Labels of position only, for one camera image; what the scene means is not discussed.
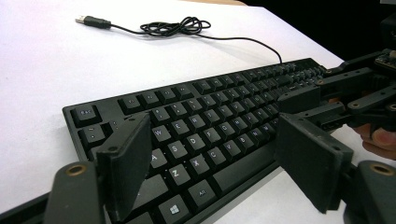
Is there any black keyboard cable with plug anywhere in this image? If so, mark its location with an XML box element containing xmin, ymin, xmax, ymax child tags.
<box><xmin>75</xmin><ymin>14</ymin><xmax>284</xmax><ymax>64</ymax></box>

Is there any black computer keyboard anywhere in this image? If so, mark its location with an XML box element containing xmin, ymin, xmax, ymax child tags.
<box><xmin>62</xmin><ymin>57</ymin><xmax>328</xmax><ymax>224</ymax></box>

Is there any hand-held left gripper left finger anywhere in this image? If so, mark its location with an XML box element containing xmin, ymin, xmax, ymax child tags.
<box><xmin>94</xmin><ymin>112</ymin><xmax>153</xmax><ymax>223</ymax></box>

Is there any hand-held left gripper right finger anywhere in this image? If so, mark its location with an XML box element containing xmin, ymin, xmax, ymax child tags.
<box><xmin>274</xmin><ymin>112</ymin><xmax>355</xmax><ymax>215</ymax></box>

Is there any light wooden table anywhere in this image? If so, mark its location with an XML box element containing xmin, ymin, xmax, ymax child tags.
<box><xmin>183</xmin><ymin>0</ymin><xmax>247</xmax><ymax>7</ymax></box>

